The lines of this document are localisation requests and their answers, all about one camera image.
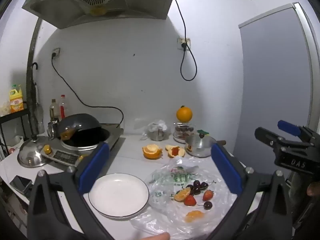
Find white plate black rim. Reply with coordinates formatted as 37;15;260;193
88;173;150;218

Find steel cup with bag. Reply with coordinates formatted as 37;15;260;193
135;119;171;141

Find whole orange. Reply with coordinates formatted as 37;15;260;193
176;106;193;123

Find steel dome lid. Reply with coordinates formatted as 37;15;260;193
17;137;49;168

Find red-capped bottle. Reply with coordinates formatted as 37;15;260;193
59;95;68;119

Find knife with wooden handle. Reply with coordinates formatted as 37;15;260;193
185;132;227;158

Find grey door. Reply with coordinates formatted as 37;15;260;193
239;2;320;170

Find dark vertical pipe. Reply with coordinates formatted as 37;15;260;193
26;17;42;137

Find black hood cable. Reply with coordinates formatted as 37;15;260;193
174;0;198;82

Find peeled orange segment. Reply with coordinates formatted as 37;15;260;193
173;187;191;202
185;210;204;223

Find person's right hand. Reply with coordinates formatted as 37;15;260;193
307;183;320;197

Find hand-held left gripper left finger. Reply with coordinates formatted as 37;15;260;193
26;141;110;240

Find steel range hood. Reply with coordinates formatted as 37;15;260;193
22;0;181;29

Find clear glass container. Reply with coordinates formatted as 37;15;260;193
173;122;196;143

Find black cooker cable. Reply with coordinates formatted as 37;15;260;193
51;54;125;130

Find steel induction cooker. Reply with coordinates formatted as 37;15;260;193
41;122;125;167

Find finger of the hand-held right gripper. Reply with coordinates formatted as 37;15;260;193
277;120;320;143
255;127;313;153

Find black rectangular device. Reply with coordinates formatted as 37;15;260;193
10;176;33;194

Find oil bottle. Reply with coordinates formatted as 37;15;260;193
49;99;59;122

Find yellow detergent bottle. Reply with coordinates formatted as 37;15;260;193
9;84;25;114

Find half peeled orange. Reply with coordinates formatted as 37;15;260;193
142;144;163;160

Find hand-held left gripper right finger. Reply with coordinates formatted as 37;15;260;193
205;144;294;240

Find black shelf rack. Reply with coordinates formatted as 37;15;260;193
0;109;31;161

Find clear printed plastic bag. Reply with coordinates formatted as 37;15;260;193
130;156;238;240

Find black wok wooden handle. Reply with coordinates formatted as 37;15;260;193
57;114;103;141

